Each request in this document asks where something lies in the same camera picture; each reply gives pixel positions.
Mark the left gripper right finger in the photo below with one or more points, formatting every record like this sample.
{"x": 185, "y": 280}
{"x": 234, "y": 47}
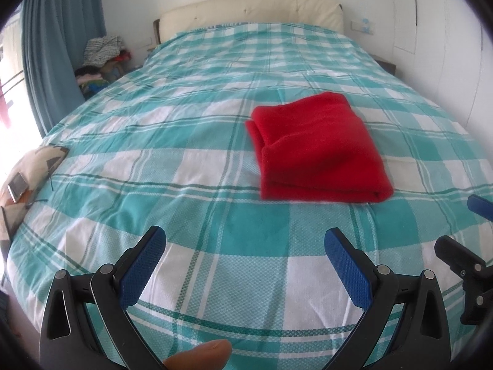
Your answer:
{"x": 421, "y": 339}

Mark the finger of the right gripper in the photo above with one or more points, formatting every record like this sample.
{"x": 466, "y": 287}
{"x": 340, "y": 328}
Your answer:
{"x": 476, "y": 278}
{"x": 480, "y": 206}

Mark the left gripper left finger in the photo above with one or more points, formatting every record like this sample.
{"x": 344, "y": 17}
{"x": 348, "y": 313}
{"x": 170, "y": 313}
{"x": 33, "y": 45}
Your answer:
{"x": 68, "y": 339}

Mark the red knit sweater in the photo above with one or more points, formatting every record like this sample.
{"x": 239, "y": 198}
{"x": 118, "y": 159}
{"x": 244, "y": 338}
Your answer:
{"x": 317, "y": 149}

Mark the pile of clothes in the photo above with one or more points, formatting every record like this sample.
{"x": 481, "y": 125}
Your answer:
{"x": 101, "y": 56}

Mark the bare fingertip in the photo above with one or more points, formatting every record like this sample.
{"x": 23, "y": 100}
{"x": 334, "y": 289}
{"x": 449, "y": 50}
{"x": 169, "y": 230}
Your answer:
{"x": 213, "y": 355}

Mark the white wardrobe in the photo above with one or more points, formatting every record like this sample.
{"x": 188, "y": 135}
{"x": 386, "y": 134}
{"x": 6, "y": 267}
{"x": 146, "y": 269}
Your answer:
{"x": 444, "y": 53}

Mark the dark bedside table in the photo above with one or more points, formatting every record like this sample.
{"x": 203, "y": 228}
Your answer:
{"x": 385, "y": 64}

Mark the patterned cushion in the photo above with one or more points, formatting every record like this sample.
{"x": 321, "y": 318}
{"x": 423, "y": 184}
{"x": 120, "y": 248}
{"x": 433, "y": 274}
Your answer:
{"x": 22, "y": 186}

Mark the teal plaid bedspread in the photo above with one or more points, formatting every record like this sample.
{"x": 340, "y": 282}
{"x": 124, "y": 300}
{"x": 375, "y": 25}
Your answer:
{"x": 167, "y": 145}

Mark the blue curtain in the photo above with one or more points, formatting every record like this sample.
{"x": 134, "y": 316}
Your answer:
{"x": 54, "y": 37}

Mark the cream padded headboard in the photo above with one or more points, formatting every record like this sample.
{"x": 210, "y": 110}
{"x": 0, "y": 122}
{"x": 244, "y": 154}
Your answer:
{"x": 322, "y": 13}

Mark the wall socket panel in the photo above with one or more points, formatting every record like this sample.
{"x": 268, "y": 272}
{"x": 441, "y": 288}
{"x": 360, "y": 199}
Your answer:
{"x": 363, "y": 26}

